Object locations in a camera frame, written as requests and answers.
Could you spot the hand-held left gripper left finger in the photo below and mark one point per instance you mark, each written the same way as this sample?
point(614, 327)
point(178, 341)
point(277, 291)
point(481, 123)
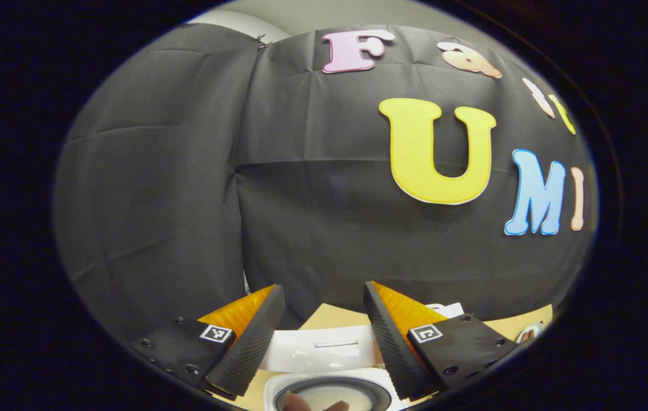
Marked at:
point(249, 348)

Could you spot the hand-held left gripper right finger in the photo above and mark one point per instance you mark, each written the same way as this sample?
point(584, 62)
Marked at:
point(392, 348)

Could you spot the white rice cooker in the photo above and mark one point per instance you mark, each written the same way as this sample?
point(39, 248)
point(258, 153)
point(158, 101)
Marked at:
point(324, 348)

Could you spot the white rice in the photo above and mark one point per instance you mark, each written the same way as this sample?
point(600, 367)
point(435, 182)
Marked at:
point(335, 394)

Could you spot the white toaster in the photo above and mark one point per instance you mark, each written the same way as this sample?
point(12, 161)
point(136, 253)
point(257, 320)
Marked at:
point(450, 311)

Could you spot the pale green plate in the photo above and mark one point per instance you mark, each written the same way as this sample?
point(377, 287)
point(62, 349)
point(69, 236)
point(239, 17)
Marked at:
point(529, 333)

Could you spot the black backdrop cloth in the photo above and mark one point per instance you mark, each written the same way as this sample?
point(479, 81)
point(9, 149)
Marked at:
point(158, 200)

